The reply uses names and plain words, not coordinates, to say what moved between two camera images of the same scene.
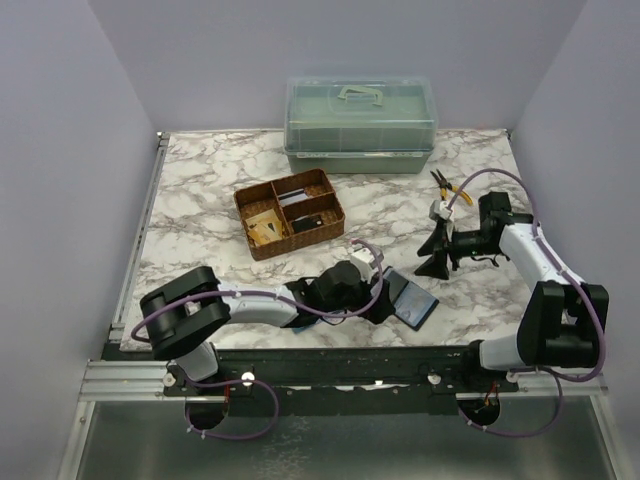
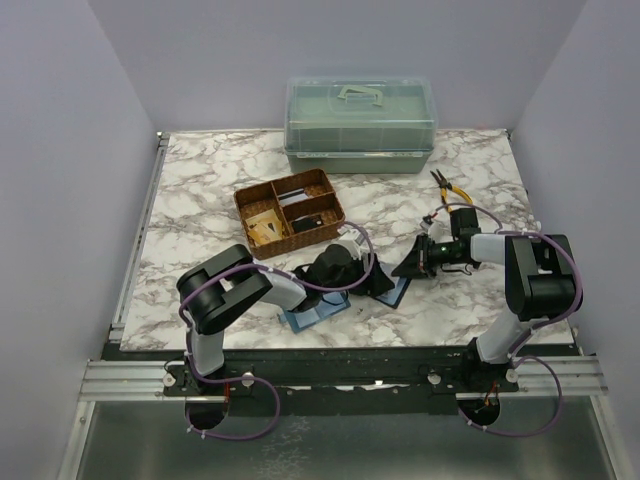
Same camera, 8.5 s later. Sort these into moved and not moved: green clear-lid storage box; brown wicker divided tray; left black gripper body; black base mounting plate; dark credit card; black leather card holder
Moved: black leather card holder; left black gripper body
Not moved: black base mounting plate; green clear-lid storage box; brown wicker divided tray; dark credit card
